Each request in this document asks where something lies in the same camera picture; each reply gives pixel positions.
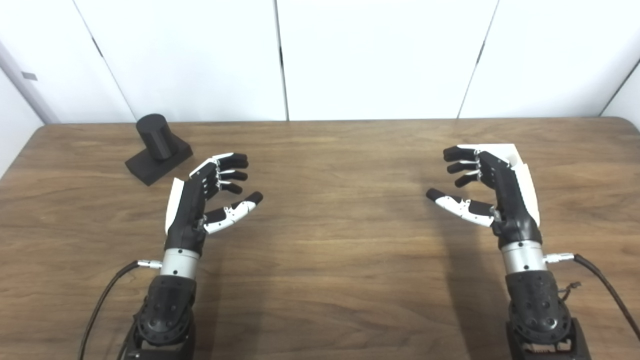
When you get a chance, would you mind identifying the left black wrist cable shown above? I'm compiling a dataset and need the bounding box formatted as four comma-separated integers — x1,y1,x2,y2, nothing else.
77,259,163,360

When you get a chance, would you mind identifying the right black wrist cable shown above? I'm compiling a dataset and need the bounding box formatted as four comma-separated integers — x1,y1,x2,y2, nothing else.
544,252,640,341

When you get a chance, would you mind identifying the black peg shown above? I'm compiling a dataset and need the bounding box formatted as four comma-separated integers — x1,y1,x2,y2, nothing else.
124,113,194,187

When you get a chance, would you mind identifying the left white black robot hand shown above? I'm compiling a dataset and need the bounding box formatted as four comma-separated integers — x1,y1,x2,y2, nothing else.
164,152,264,256

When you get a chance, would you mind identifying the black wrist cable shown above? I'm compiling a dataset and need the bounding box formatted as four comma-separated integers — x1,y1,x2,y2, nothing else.
544,252,640,341
77,259,163,360

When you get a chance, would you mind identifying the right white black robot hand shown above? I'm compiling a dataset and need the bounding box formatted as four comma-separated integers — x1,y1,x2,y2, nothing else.
426,145,544,249

